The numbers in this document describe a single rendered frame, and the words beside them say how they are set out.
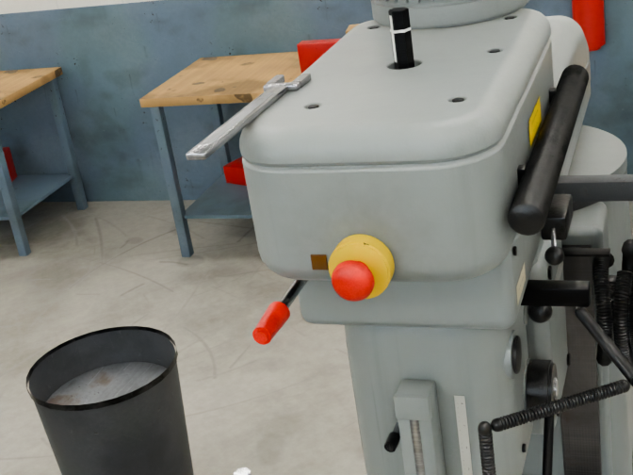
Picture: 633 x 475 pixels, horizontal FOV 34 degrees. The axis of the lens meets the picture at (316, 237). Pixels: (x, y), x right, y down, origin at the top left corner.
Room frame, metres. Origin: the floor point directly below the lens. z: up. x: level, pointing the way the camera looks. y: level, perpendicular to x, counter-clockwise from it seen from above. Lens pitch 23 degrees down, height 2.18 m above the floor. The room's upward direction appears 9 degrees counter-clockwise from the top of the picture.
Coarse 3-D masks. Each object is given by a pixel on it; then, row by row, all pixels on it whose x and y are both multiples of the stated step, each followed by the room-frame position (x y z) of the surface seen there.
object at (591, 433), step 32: (576, 160) 1.59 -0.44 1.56; (608, 160) 1.57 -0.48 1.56; (576, 224) 1.42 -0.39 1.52; (608, 224) 1.50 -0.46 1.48; (576, 256) 1.40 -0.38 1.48; (576, 320) 1.40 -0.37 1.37; (576, 352) 1.40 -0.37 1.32; (576, 384) 1.40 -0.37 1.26; (576, 416) 1.41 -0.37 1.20; (608, 416) 1.40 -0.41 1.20; (576, 448) 1.41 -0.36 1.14; (608, 448) 1.39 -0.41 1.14
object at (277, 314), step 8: (296, 280) 1.00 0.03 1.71; (304, 280) 1.01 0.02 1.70; (288, 288) 0.99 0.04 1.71; (296, 288) 0.99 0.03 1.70; (288, 296) 0.97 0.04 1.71; (296, 296) 0.98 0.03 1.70; (272, 304) 0.94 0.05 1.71; (280, 304) 0.94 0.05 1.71; (288, 304) 0.96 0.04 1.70; (272, 312) 0.93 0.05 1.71; (280, 312) 0.93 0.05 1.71; (288, 312) 0.94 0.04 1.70; (264, 320) 0.91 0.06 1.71; (272, 320) 0.91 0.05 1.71; (280, 320) 0.92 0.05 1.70; (256, 328) 0.90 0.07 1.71; (264, 328) 0.90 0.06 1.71; (272, 328) 0.91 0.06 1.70; (280, 328) 0.92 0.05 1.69; (256, 336) 0.90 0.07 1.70; (264, 336) 0.90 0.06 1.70; (272, 336) 0.90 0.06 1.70; (264, 344) 0.90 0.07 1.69
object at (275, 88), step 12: (276, 84) 1.08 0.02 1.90; (288, 84) 1.07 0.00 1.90; (300, 84) 1.08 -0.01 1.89; (264, 96) 1.04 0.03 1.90; (276, 96) 1.04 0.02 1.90; (252, 108) 1.00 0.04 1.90; (264, 108) 1.01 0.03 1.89; (228, 120) 0.98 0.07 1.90; (240, 120) 0.97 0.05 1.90; (252, 120) 0.98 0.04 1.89; (216, 132) 0.94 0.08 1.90; (228, 132) 0.94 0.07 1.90; (204, 144) 0.91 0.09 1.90; (216, 144) 0.91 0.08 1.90; (192, 156) 0.89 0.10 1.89; (204, 156) 0.89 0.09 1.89
